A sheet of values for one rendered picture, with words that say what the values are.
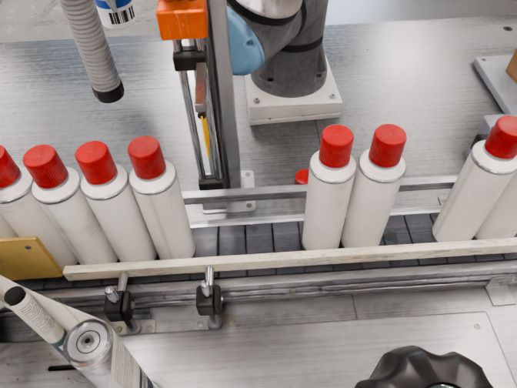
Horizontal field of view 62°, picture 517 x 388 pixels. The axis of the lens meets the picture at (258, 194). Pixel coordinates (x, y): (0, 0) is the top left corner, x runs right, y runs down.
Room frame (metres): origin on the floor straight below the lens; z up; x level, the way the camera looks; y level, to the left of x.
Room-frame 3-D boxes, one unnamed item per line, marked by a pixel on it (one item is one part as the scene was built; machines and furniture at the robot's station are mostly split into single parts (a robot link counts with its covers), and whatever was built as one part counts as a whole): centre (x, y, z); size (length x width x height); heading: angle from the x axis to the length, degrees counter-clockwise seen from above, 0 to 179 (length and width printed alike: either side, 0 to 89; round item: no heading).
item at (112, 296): (0.25, 0.17, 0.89); 0.06 x 0.03 x 0.12; 2
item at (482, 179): (0.33, -0.27, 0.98); 0.05 x 0.05 x 0.20
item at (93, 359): (0.13, 0.14, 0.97); 0.05 x 0.05 x 0.19
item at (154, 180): (0.32, 0.12, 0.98); 0.05 x 0.05 x 0.20
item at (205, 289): (0.23, 0.06, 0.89); 0.03 x 0.03 x 0.12; 2
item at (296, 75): (0.73, -0.07, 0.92); 0.15 x 0.15 x 0.10
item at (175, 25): (0.37, 0.06, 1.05); 0.10 x 0.04 x 0.33; 2
